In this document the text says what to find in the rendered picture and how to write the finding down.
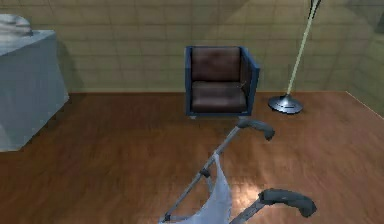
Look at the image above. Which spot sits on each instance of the white pillow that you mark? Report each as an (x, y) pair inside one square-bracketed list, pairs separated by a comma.
[(13, 25)]

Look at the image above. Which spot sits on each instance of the silver floor lamp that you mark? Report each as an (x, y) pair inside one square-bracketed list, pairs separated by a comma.
[(286, 103)]

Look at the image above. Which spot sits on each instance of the blue armchair with brown cushions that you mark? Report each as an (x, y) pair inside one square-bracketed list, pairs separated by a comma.
[(216, 83)]

